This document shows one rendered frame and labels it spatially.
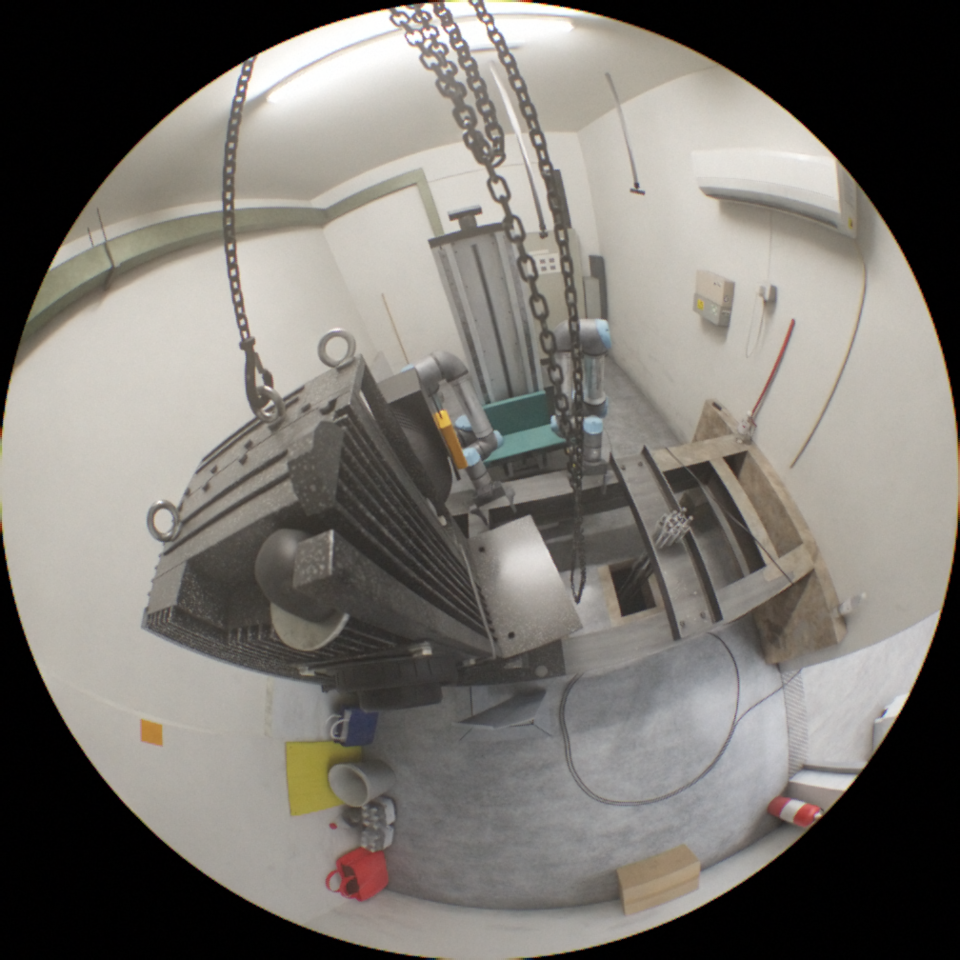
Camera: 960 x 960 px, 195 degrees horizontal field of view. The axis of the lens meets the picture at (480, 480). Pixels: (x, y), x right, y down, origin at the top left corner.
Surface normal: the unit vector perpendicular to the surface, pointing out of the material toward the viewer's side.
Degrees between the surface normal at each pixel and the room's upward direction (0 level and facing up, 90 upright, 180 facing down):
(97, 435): 90
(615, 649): 0
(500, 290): 90
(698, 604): 0
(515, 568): 0
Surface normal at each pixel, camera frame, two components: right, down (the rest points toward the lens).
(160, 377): 0.97, -0.20
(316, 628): -0.24, -0.62
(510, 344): 0.12, 0.74
